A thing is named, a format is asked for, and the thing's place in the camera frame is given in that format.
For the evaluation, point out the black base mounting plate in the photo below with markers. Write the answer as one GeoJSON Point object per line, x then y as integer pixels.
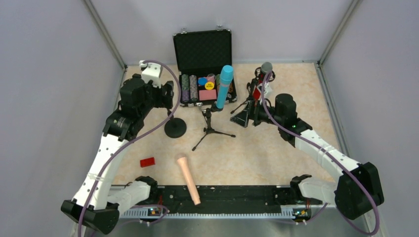
{"type": "Point", "coordinates": [234, 199]}

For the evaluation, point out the blue toy microphone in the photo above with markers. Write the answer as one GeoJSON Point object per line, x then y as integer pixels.
{"type": "Point", "coordinates": [226, 77]}

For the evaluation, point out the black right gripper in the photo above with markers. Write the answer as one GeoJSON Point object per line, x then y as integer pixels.
{"type": "Point", "coordinates": [254, 111]}

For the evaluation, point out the black tripod clip mic stand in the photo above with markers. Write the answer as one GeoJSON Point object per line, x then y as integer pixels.
{"type": "Point", "coordinates": [207, 114]}

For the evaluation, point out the blue dealer button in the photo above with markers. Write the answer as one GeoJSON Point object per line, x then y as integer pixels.
{"type": "Point", "coordinates": [202, 81]}

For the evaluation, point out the red glitter microphone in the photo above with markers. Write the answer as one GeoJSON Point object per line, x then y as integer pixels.
{"type": "Point", "coordinates": [260, 73]}

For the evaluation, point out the black tripod shock-mount stand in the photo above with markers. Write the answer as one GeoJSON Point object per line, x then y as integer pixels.
{"type": "Point", "coordinates": [250, 91]}

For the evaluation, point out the pink card deck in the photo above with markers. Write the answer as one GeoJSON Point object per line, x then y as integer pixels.
{"type": "Point", "coordinates": [205, 95]}

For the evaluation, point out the small red block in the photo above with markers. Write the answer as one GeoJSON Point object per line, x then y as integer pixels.
{"type": "Point", "coordinates": [147, 162]}

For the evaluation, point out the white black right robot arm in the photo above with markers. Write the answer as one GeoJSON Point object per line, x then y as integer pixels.
{"type": "Point", "coordinates": [355, 189]}

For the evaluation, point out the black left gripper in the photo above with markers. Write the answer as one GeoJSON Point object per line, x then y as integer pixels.
{"type": "Point", "coordinates": [166, 95]}

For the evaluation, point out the yellow big blind button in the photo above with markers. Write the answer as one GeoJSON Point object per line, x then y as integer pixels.
{"type": "Point", "coordinates": [209, 85]}

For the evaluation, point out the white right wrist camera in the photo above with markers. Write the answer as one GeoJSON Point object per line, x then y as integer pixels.
{"type": "Point", "coordinates": [267, 90]}

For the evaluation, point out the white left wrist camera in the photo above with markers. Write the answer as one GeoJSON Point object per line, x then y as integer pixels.
{"type": "Point", "coordinates": [151, 73]}

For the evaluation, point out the green red chip stack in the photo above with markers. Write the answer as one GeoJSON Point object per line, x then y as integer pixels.
{"type": "Point", "coordinates": [217, 83]}

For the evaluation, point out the green poker chip stack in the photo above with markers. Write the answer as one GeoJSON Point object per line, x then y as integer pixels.
{"type": "Point", "coordinates": [185, 88]}

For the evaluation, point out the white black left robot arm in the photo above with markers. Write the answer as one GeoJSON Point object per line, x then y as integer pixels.
{"type": "Point", "coordinates": [93, 206]}

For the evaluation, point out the black round-base mic stand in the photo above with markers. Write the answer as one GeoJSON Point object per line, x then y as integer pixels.
{"type": "Point", "coordinates": [175, 127]}

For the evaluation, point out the peach pink microphone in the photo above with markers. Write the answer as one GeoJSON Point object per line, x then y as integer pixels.
{"type": "Point", "coordinates": [192, 188]}

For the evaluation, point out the black poker chip case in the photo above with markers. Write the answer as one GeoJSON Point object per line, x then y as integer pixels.
{"type": "Point", "coordinates": [202, 53]}

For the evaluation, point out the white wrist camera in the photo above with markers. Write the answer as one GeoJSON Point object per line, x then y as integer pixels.
{"type": "Point", "coordinates": [267, 90]}
{"type": "Point", "coordinates": [151, 73]}

